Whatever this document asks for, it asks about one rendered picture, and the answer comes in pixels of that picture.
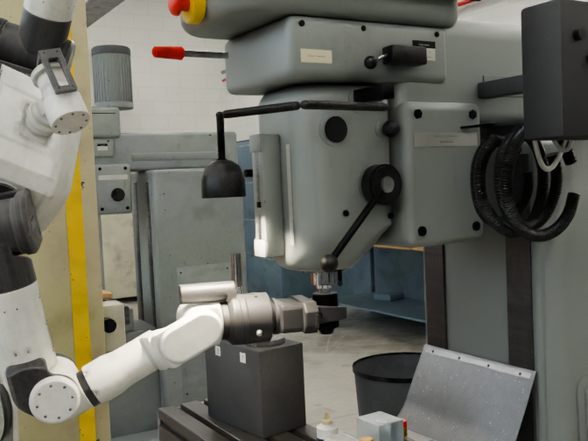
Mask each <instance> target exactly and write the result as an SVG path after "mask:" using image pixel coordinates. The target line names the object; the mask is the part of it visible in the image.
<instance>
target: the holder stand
mask: <svg viewBox="0 0 588 441"><path fill-rule="evenodd" d="M206 385H207V402H208V415H209V416H210V417H212V418H215V419H217V420H219V421H222V422H223V423H226V424H229V425H232V426H234V427H235V428H238V429H240V430H243V431H246V432H248V433H250V434H253V435H255V436H257V437H259V438H268V437H271V436H275V435H277V434H280V433H283V432H286V431H291V430H294V429H297V428H300V427H303V426H306V416H305V378H304V358H303V343H302V342H298V341H294V340H290V339H286V338H285V336H284V335H283V334H281V333H279V334H275V335H274V334H273V333H272V338H271V341H270V342H263V343H257V345H256V346H253V344H244V345H234V346H232V345H231V344H230V343H229V342H228V341H227V340H226V339H222V340H221V342H220V344H219V345H214V346H212V347H210V348H208V349H207V350H206Z"/></svg>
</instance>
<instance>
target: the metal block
mask: <svg viewBox="0 0 588 441"><path fill-rule="evenodd" d="M356 424H357V438H362V437H371V438H373V439H374V441H404V433H403V419H401V418H399V417H396V416H391V415H390V414H387V413H384V412H382V411H377V412H375V413H371V414H367V415H364V416H358V417H356Z"/></svg>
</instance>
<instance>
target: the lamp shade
mask: <svg viewBox="0 0 588 441"><path fill-rule="evenodd" d="M245 196H246V186H245V178H244V176H243V173H242V169H241V167H240V166H239V165H238V164H237V163H235V162H234V161H232V160H227V159H216V161H212V162H211V163H210V164H209V165H207V166H206V167H205V169H204V171H203V175H202V179H201V198H202V199H211V198H231V197H245Z"/></svg>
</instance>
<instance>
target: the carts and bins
mask: <svg viewBox="0 0 588 441"><path fill-rule="evenodd" d="M420 356H421V353H414V352H400V353H380V354H375V355H370V356H367V357H364V358H361V359H358V360H357V361H355V362H354V363H353V365H352V367H353V373H354V379H355V387H356V395H357V403H358V412H359V417H361V416H364V415H367V414H371V413H375V412H377V411H382V412H384V413H387V414H390V415H391V416H394V417H397V416H398V414H399V413H400V411H401V410H402V408H403V405H404V404H405V401H406V398H407V395H408V393H409V390H410V385H411V383H412V380H413V377H414V374H415V372H416V369H417V364H418V362H419V359H420Z"/></svg>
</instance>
